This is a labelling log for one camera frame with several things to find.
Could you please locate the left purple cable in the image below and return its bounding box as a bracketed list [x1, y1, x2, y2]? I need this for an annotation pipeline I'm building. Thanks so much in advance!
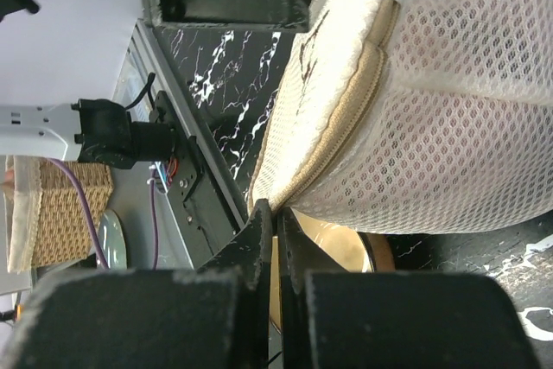
[45, 156, 174, 270]

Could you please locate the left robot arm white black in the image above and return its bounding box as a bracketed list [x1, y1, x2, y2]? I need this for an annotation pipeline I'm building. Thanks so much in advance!
[1, 0, 311, 169]

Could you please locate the grey round plate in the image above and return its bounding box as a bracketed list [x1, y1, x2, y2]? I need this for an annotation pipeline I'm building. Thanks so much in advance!
[97, 209, 127, 270]

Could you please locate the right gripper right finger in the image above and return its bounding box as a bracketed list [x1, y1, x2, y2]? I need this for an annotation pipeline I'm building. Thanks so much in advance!
[276, 207, 341, 368]

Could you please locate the woven wicker basket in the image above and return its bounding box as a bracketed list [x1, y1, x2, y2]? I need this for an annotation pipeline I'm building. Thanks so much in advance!
[3, 156, 92, 273]

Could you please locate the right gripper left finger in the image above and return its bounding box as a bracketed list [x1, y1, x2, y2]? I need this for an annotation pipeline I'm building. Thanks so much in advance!
[199, 199, 273, 368]

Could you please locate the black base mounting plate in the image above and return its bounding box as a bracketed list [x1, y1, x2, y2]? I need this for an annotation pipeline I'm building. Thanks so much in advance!
[150, 91, 248, 268]

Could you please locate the black marble pattern mat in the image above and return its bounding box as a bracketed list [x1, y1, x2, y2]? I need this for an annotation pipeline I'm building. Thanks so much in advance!
[158, 29, 552, 344]

